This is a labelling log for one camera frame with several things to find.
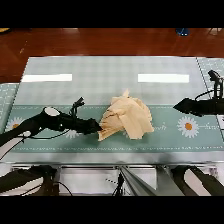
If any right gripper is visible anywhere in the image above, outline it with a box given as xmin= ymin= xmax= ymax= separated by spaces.
xmin=172 ymin=97 xmax=203 ymax=117

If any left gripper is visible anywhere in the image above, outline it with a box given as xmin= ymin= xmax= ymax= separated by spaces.
xmin=70 ymin=117 xmax=103 ymax=136

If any beige shirt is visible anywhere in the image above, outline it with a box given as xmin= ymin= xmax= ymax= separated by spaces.
xmin=97 ymin=88 xmax=155 ymax=142

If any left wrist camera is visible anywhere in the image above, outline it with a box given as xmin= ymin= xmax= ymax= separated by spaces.
xmin=68 ymin=96 xmax=86 ymax=118

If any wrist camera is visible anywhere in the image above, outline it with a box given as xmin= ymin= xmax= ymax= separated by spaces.
xmin=207 ymin=69 xmax=224 ymax=100
xmin=68 ymin=96 xmax=86 ymax=118

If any black cable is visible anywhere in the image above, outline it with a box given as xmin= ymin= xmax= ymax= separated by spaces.
xmin=53 ymin=180 xmax=74 ymax=197
xmin=112 ymin=171 xmax=126 ymax=197
xmin=18 ymin=129 xmax=73 ymax=141

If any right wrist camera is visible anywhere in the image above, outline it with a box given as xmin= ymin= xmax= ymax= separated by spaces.
xmin=207 ymin=69 xmax=224 ymax=100

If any silver frame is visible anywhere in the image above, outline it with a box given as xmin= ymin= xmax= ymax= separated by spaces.
xmin=0 ymin=161 xmax=224 ymax=197

